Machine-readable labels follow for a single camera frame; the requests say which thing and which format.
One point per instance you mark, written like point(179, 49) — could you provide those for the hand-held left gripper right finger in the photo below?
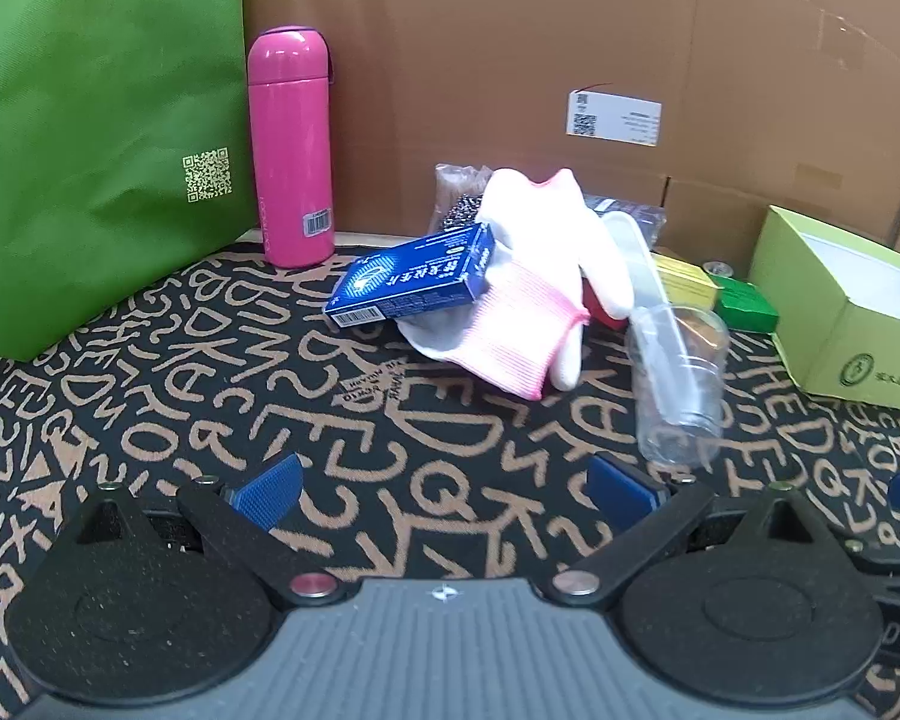
point(621, 491)

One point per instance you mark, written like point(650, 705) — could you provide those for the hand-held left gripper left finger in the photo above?
point(271, 493)

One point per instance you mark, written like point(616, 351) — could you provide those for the light green box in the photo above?
point(862, 360)

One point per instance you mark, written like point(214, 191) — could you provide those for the red tape roll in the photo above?
point(604, 315)

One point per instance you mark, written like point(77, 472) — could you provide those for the pink and white work glove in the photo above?
point(525, 315)

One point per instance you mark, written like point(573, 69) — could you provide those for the clear plastic cup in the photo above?
point(709, 390)

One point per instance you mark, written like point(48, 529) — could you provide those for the black letter-print mat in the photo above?
point(420, 427)

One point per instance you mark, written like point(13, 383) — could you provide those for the dark green small box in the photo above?
point(746, 307)

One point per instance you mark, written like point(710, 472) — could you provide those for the yellow small box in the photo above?
point(686, 277)

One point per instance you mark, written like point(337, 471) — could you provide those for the clear plastic case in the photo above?
point(637, 255)

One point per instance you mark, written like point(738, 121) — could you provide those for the small round metal can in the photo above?
point(718, 268)

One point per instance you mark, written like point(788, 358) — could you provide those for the blue rectangular carton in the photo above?
point(409, 276)

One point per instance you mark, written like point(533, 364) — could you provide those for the clear plastic packet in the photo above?
point(641, 217)

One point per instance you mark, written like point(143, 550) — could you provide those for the steel scrubber in clear bag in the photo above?
point(457, 199)

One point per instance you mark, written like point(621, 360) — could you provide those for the pink insulated bottle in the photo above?
point(291, 142)

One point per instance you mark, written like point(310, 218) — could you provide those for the white shipping label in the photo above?
point(615, 118)

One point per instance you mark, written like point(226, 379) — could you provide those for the green fabric tote bag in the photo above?
point(82, 127)

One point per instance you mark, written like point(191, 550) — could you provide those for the large cardboard box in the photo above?
point(495, 52)

